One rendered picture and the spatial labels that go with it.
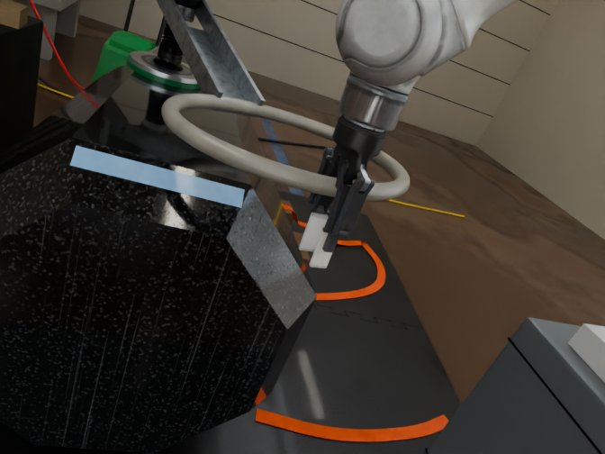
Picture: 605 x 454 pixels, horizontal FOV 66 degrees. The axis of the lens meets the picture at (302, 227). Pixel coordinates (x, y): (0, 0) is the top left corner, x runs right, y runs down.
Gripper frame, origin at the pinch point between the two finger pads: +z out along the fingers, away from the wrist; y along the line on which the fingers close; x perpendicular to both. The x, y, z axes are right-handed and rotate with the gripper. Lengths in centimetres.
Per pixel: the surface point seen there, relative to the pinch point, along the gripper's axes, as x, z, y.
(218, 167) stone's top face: 11.6, 0.1, 26.3
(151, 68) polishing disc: 22, -6, 78
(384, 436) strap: -65, 80, 22
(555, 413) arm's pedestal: -38.7, 12.7, -26.2
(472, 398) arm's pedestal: -40.2, 24.8, -11.8
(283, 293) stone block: -5.8, 21.0, 15.2
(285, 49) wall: -180, 6, 532
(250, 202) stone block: 5.5, 3.5, 19.8
